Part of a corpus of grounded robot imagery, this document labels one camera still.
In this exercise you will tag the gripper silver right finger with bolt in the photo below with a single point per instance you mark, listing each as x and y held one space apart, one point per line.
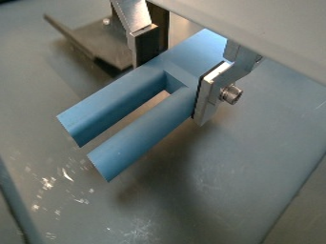
217 83

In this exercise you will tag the black regrasp fixture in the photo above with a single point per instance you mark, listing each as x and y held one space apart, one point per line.
102 40

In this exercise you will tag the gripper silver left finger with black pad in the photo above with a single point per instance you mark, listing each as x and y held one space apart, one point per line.
142 32

